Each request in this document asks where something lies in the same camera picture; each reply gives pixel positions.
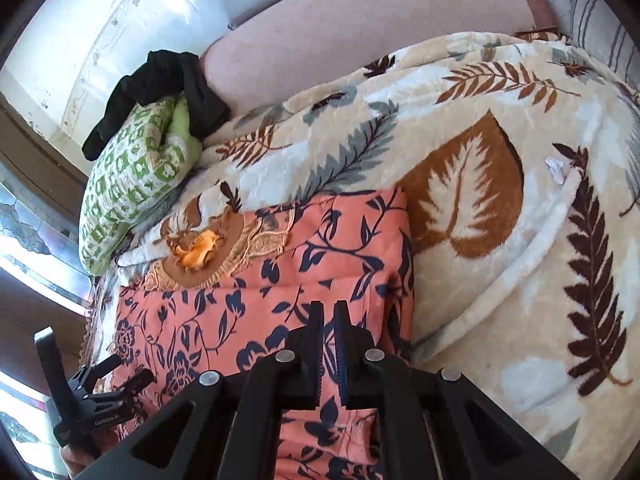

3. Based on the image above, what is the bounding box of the green checkered pillow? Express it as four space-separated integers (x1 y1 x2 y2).
79 96 203 277

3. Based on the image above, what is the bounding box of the patterned glass window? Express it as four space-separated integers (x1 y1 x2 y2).
0 165 97 476

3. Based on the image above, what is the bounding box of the small white paper scrap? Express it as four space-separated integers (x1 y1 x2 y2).
545 156 569 184

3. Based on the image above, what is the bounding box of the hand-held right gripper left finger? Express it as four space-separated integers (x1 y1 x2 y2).
102 301 324 480

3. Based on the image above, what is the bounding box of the leaf printed blanket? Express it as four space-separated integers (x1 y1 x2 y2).
82 31 640 466

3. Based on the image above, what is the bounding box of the striped pillow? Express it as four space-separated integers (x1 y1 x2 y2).
569 0 640 92

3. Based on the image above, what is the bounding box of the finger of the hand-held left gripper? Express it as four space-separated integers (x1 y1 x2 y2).
69 354 124 391
84 369 156 407

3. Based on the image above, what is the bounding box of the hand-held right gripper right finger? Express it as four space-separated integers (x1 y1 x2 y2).
334 301 568 480

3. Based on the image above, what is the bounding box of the black cloth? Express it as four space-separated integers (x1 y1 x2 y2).
82 50 232 161

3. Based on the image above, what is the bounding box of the orange floral garment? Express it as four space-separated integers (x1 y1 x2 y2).
112 187 416 480

